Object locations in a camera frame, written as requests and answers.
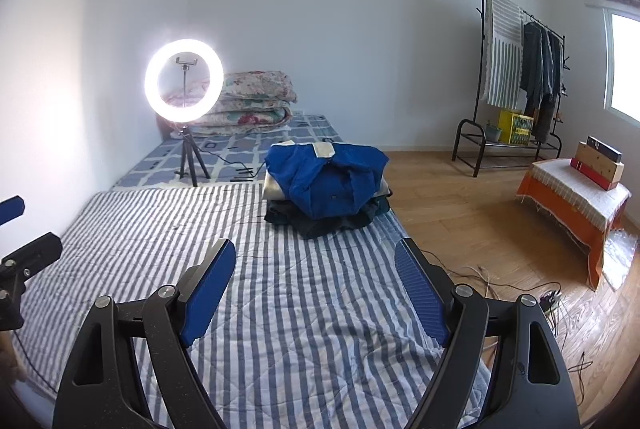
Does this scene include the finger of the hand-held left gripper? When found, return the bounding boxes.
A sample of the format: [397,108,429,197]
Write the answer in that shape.
[0,195,27,226]
[0,231,64,282]

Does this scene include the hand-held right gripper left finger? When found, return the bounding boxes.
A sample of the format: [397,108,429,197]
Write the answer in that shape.
[52,238,237,429]

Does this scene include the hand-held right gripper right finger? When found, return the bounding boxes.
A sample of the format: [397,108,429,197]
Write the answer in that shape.
[394,238,581,429]

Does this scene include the cream and blue jacket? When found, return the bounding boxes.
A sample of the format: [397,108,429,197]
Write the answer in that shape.
[263,142,392,220]

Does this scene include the person's left forearm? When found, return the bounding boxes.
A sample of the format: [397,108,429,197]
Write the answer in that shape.
[0,331,27,382]

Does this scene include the pile of dark folded clothes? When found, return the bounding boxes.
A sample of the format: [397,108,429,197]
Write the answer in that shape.
[262,169,393,240]

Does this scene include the dark hanging clothes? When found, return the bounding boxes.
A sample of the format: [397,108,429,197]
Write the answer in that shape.
[519,20,568,142]

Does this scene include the blue white striped blanket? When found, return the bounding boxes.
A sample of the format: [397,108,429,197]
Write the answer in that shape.
[12,182,493,429]

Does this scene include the black tripod stand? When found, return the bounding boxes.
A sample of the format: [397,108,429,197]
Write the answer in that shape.
[172,54,211,187]

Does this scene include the blue patterned mattress sheet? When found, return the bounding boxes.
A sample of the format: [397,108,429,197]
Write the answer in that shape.
[114,110,346,190]

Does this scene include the orange covered table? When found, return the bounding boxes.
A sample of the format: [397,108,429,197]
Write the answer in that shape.
[516,158,632,292]

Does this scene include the yellow box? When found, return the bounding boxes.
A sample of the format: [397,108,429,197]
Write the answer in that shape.
[497,109,535,145]

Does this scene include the bubble wrap sheet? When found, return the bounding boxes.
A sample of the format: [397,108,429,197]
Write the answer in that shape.
[602,231,640,292]

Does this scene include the stack of floral quilts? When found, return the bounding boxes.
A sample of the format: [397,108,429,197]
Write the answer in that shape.
[165,69,298,132]

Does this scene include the red box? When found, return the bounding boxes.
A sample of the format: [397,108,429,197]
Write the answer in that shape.
[570,158,618,191]

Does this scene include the dark flat box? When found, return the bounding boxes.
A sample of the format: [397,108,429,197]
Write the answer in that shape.
[586,136,624,164]

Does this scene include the striped hanging cloth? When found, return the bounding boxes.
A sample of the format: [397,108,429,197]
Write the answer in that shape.
[482,0,526,107]

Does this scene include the window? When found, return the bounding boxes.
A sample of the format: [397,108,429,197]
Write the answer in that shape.
[602,6,640,125]

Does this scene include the black cable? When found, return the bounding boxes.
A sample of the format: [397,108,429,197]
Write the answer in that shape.
[200,149,271,184]

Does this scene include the ring light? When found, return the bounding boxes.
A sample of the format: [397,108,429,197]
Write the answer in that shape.
[144,36,225,122]

